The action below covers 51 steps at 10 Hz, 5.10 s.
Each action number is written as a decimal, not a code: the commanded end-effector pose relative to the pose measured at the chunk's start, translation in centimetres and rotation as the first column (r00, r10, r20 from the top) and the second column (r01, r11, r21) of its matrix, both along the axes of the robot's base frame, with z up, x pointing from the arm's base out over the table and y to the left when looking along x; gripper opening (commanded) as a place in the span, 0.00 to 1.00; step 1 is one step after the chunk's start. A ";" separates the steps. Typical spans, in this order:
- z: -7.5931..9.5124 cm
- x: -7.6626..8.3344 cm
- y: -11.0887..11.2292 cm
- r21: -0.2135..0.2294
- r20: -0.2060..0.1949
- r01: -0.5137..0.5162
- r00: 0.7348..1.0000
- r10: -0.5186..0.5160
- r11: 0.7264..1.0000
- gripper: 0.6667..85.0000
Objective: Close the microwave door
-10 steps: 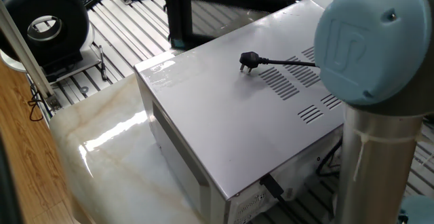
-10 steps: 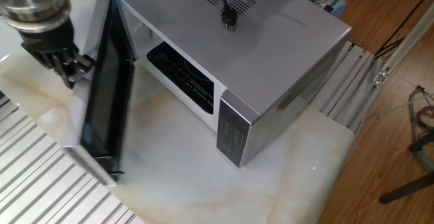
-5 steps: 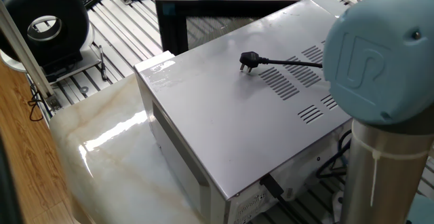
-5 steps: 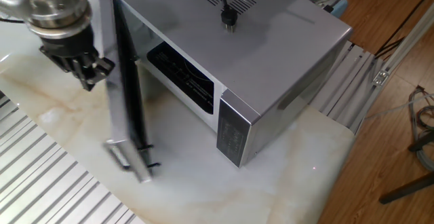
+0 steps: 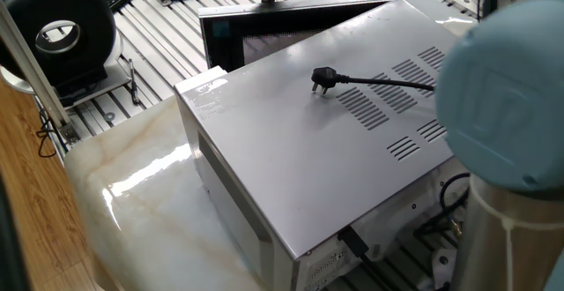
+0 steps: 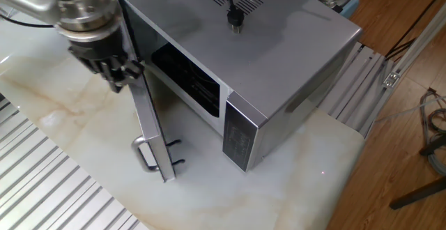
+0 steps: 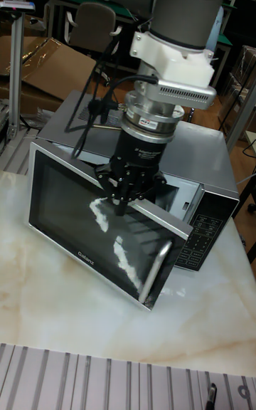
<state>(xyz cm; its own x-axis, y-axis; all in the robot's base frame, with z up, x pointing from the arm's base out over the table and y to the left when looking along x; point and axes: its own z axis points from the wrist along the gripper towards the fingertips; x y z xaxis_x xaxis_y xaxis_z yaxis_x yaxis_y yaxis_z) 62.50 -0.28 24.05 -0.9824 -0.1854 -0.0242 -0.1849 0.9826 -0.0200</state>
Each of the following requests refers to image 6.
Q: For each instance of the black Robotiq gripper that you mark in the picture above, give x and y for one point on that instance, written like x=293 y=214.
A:
x=101 y=54

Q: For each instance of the silver microwave oven body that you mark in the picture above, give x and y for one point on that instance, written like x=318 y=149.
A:
x=278 y=66

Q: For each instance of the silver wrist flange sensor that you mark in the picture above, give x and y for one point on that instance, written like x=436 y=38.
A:
x=88 y=12

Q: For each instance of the silver vented wrist box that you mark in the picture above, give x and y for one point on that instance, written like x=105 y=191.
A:
x=31 y=5

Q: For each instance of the white marble pattern mat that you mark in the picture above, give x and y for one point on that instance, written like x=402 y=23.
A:
x=209 y=174

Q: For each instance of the light blue base pad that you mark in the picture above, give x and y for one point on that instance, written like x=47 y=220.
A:
x=351 y=7

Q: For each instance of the dark furniture leg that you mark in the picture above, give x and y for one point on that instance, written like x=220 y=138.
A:
x=418 y=192
x=433 y=148

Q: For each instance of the aluminium frame profile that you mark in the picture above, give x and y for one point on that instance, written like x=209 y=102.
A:
x=414 y=48

